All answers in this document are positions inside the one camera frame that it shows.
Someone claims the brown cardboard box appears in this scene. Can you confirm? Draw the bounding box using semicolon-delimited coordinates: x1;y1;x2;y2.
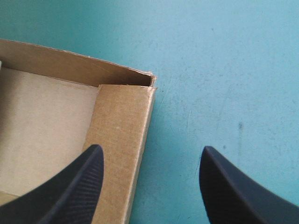
0;38;158;224

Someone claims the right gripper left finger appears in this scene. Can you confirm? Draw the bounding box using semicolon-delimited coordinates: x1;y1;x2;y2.
0;144;105;224

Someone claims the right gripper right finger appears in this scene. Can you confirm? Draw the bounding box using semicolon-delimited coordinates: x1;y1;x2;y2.
199;145;299;224

